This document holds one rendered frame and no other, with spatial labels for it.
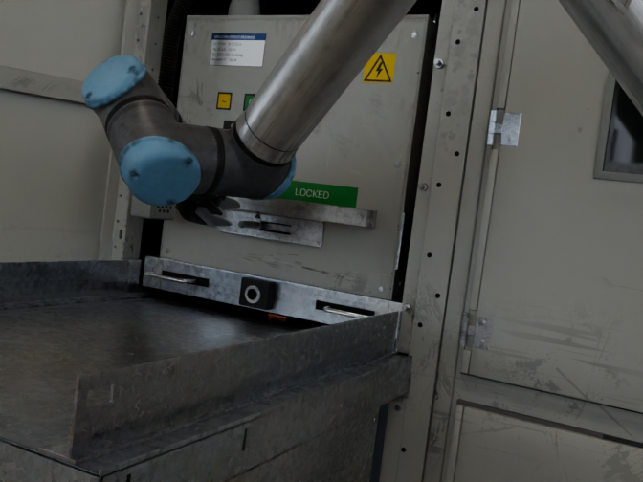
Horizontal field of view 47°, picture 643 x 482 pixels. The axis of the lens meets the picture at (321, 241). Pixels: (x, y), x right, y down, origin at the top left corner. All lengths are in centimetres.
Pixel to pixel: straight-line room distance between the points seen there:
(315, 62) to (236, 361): 35
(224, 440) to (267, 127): 39
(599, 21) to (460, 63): 77
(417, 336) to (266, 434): 44
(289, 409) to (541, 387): 42
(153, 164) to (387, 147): 47
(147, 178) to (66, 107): 60
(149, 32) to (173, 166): 62
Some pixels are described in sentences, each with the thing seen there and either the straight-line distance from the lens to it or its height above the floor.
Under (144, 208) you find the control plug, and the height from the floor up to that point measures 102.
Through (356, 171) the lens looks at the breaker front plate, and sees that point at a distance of 127.
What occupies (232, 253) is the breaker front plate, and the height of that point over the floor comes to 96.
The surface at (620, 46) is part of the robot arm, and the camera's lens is 41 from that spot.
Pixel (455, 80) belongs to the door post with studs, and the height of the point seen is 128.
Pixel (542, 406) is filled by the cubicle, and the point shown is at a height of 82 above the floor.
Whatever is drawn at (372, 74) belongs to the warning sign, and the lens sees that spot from 128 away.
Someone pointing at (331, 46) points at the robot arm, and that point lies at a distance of 85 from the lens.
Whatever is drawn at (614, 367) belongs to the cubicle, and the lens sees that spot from 110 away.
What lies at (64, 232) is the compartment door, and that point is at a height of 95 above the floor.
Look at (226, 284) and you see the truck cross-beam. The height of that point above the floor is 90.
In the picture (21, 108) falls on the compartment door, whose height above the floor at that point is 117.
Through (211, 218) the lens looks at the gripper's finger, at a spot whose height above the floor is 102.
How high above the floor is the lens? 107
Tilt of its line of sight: 3 degrees down
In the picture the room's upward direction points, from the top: 7 degrees clockwise
